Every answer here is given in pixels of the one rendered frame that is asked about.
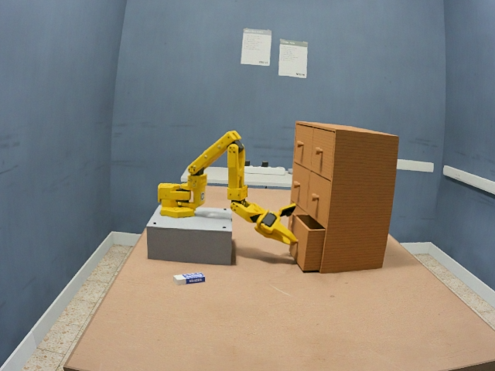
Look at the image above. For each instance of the blue and white eraser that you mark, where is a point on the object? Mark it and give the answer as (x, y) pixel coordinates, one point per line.
(189, 278)

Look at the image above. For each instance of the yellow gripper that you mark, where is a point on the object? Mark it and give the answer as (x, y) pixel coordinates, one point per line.
(272, 219)

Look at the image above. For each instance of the brown chest of drawers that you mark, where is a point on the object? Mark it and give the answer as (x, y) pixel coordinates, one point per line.
(361, 198)

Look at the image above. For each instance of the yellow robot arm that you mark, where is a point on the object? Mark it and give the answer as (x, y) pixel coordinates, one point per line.
(175, 199)

